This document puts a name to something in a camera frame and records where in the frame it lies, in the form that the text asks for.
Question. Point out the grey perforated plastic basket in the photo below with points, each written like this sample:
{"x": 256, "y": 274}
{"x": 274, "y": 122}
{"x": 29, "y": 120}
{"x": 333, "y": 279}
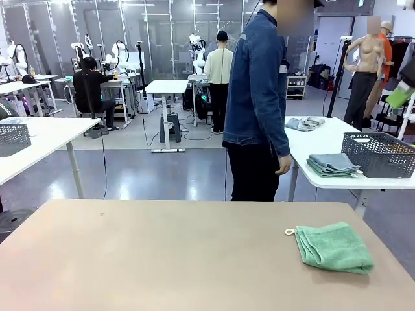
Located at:
{"x": 376, "y": 158}
{"x": 14, "y": 139}

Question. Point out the blue-grey towel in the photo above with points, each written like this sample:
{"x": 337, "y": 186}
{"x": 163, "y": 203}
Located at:
{"x": 330, "y": 160}

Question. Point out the grey towel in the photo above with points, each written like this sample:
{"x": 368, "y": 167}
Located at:
{"x": 304, "y": 123}

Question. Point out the mint green towel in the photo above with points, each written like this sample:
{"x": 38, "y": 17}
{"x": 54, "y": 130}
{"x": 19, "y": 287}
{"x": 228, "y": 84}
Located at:
{"x": 324, "y": 174}

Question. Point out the green towel with white loop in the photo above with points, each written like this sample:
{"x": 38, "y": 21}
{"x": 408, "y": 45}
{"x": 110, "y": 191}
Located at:
{"x": 337, "y": 249}

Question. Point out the person's right forearm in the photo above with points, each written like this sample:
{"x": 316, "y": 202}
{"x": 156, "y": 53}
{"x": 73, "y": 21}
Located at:
{"x": 279, "y": 136}

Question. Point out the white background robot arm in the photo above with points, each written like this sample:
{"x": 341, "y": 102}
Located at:
{"x": 17, "y": 58}
{"x": 197, "y": 58}
{"x": 116, "y": 56}

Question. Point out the person's right hand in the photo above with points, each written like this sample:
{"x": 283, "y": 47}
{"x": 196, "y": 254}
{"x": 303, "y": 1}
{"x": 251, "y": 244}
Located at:
{"x": 284, "y": 165}

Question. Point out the black shelf cart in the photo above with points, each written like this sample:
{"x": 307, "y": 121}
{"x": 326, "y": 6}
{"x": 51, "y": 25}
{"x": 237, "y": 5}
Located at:
{"x": 389, "y": 116}

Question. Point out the clothes rack with garments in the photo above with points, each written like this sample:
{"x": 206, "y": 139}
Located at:
{"x": 398, "y": 55}

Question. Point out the bare torso mannequin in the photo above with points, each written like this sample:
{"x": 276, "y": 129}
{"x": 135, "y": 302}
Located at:
{"x": 366, "y": 55}

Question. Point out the black tripod with white head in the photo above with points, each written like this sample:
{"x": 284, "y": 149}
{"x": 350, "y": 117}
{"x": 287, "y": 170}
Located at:
{"x": 338, "y": 71}

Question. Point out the black bags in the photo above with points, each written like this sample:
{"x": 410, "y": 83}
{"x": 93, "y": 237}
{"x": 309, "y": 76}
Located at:
{"x": 319, "y": 76}

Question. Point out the white table with rounded corner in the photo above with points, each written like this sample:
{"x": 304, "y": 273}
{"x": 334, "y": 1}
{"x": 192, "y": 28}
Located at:
{"x": 324, "y": 142}

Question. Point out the white shoe rack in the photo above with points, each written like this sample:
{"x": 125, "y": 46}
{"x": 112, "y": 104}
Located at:
{"x": 296, "y": 87}

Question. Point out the person in denim jacket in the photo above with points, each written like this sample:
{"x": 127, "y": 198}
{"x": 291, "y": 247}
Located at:
{"x": 256, "y": 97}

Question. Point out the person in cream sweater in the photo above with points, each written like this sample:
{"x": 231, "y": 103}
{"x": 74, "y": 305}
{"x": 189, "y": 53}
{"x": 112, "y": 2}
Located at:
{"x": 218, "y": 71}

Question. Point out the grey step stool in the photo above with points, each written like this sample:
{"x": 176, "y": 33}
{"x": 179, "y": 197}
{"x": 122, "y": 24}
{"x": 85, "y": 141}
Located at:
{"x": 170, "y": 129}

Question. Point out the white standing desk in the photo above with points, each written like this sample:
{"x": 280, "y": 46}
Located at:
{"x": 167, "y": 87}

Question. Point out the black tripod pole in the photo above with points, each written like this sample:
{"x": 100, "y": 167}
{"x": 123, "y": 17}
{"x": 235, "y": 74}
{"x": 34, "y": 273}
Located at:
{"x": 141, "y": 71}

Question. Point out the seated person in black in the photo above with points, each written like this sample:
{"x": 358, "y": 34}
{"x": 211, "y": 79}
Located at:
{"x": 87, "y": 87}

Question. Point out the white table with grey leg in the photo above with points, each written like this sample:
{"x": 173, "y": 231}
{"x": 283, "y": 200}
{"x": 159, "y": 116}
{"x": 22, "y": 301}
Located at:
{"x": 48, "y": 136}

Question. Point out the black cap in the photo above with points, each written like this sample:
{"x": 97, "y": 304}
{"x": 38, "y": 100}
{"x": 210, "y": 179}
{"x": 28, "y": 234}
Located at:
{"x": 28, "y": 78}

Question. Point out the grey frame workbench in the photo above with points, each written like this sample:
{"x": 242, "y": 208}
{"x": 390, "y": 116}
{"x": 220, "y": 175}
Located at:
{"x": 120, "y": 84}

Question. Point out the black round base plate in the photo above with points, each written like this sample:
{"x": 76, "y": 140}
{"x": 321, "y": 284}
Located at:
{"x": 16, "y": 220}

